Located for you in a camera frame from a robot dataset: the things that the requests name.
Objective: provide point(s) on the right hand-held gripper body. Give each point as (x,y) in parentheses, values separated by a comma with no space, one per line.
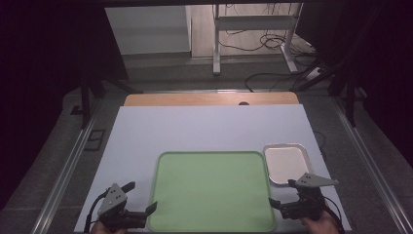
(308,198)

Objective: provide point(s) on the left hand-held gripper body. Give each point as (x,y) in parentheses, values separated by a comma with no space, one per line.
(112,201)

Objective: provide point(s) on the person's left hand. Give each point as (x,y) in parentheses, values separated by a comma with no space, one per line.
(105,229)

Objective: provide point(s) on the person's right hand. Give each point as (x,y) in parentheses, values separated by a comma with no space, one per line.
(319,226)

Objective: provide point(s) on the white rectangular tray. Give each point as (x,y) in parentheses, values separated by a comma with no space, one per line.
(285,164)

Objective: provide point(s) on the green plastic tray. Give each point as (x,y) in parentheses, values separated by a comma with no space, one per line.
(211,191)

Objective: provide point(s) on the white table cover board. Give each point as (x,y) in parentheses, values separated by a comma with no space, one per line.
(195,130)

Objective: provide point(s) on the black stand legs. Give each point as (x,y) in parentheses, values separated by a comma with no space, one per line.
(349,94)
(85,97)

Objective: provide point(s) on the white power strip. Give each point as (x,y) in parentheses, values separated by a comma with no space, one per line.
(314,73)

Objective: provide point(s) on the white cabinet panel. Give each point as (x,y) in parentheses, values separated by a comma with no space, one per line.
(149,31)

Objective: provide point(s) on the aluminium floor rail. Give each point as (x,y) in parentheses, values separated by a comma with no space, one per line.
(367,156)
(66,169)

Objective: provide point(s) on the black floor socket frame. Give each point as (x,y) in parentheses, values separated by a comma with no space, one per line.
(94,139)

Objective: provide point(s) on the white metal desk frame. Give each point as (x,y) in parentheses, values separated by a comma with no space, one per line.
(218,39)

